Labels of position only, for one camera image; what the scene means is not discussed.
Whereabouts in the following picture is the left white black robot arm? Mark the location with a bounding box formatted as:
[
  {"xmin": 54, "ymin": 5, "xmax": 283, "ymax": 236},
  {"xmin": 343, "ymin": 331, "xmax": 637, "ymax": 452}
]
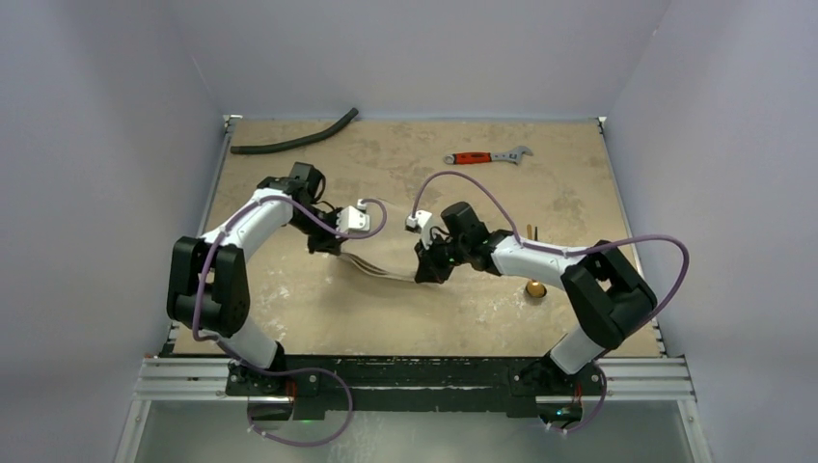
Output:
[{"xmin": 167, "ymin": 162, "xmax": 344, "ymax": 395}]

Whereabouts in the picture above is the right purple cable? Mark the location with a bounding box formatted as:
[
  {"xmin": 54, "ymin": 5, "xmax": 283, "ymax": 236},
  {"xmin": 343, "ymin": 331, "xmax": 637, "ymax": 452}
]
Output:
[{"xmin": 412, "ymin": 170, "xmax": 692, "ymax": 437}]

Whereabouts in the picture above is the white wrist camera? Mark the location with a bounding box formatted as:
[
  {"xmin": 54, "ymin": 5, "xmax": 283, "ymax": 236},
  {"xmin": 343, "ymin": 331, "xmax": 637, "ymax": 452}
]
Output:
[
  {"xmin": 336, "ymin": 199, "xmax": 371, "ymax": 235},
  {"xmin": 404, "ymin": 209, "xmax": 440, "ymax": 249}
]

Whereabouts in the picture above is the aluminium front rail frame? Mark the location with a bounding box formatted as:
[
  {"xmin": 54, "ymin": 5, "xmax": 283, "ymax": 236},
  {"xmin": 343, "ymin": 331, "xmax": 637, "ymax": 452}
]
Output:
[{"xmin": 115, "ymin": 357, "xmax": 713, "ymax": 462}]

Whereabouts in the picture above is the beige cloth napkin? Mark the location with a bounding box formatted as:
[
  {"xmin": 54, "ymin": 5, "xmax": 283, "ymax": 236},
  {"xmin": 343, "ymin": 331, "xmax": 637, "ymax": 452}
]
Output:
[{"xmin": 339, "ymin": 198, "xmax": 419, "ymax": 283}]

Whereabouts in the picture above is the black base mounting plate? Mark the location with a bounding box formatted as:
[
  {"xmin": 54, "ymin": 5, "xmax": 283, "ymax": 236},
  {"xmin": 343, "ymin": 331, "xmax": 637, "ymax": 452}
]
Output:
[{"xmin": 226, "ymin": 354, "xmax": 603, "ymax": 422}]

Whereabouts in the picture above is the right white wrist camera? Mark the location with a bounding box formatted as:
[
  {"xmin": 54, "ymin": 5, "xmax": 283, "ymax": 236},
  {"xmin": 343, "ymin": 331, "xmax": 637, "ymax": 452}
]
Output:
[{"xmin": 404, "ymin": 209, "xmax": 440, "ymax": 249}]

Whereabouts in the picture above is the gold spoon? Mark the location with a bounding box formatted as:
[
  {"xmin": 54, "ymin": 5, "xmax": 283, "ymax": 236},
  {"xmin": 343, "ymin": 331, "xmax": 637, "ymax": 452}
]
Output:
[{"xmin": 525, "ymin": 224, "xmax": 548, "ymax": 299}]

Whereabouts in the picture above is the red handled adjustable wrench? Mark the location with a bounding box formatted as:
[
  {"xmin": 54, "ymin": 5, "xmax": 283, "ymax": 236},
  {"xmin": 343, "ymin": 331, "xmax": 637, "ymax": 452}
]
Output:
[{"xmin": 443, "ymin": 146, "xmax": 533, "ymax": 165}]

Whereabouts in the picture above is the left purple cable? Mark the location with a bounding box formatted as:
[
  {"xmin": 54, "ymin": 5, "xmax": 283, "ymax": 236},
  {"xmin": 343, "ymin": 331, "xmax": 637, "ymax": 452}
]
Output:
[{"xmin": 191, "ymin": 194, "xmax": 389, "ymax": 449}]

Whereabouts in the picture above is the right aluminium side rail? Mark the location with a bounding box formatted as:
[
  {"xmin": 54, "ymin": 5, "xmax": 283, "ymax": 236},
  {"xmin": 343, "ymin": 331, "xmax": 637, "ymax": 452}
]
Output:
[{"xmin": 595, "ymin": 116, "xmax": 672, "ymax": 359}]

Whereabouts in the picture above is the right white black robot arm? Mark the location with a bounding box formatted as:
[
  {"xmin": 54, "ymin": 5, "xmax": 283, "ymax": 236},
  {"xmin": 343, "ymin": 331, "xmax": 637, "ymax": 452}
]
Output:
[{"xmin": 405, "ymin": 202, "xmax": 658, "ymax": 393}]

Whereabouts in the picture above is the purple cable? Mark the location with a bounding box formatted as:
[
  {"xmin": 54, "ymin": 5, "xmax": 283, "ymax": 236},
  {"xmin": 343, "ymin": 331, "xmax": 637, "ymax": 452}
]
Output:
[
  {"xmin": 412, "ymin": 170, "xmax": 692, "ymax": 437},
  {"xmin": 191, "ymin": 194, "xmax": 389, "ymax": 449}
]

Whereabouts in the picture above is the black foam tube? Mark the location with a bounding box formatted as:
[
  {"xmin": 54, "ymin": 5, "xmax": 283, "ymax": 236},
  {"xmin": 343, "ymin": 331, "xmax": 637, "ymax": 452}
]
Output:
[{"xmin": 230, "ymin": 107, "xmax": 360, "ymax": 155}]

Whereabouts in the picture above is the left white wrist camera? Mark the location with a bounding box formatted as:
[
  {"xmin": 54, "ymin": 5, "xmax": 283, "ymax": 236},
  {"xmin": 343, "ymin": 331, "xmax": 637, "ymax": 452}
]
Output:
[{"xmin": 336, "ymin": 199, "xmax": 371, "ymax": 235}]

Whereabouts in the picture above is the left aluminium side rail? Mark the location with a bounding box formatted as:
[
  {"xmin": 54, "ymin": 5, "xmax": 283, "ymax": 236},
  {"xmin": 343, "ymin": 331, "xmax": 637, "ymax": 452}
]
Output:
[{"xmin": 150, "ymin": 110, "xmax": 228, "ymax": 357}]

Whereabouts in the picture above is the aluminium side rail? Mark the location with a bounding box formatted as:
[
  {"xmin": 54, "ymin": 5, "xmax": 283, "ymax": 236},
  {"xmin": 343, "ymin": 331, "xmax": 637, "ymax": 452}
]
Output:
[
  {"xmin": 150, "ymin": 110, "xmax": 228, "ymax": 357},
  {"xmin": 595, "ymin": 116, "xmax": 672, "ymax": 359}
]

